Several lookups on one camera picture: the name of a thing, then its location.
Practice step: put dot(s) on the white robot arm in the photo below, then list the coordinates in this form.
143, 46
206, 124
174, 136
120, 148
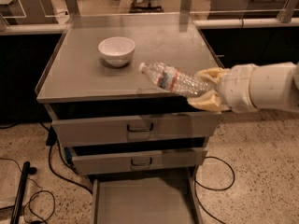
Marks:
249, 88

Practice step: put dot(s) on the white ceramic bowl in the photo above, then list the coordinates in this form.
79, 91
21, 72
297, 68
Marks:
117, 51

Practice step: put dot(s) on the black office chair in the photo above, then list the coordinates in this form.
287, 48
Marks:
148, 8

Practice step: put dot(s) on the bottom grey drawer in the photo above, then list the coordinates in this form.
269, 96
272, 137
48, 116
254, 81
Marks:
158, 197

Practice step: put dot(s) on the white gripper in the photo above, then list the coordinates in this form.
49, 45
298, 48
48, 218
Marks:
237, 88

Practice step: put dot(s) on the grey drawer cabinet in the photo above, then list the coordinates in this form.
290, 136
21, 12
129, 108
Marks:
79, 84

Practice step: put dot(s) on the black pole on floor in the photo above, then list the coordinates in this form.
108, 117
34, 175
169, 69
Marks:
25, 171

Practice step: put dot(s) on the grey drawer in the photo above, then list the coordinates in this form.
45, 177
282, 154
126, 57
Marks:
129, 129
139, 161
158, 197

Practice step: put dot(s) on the top grey drawer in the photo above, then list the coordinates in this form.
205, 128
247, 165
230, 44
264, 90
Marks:
129, 129

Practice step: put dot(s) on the middle grey drawer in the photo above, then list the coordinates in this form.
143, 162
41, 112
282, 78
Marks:
139, 161

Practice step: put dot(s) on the clear plastic water bottle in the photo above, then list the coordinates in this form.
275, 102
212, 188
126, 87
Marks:
171, 79

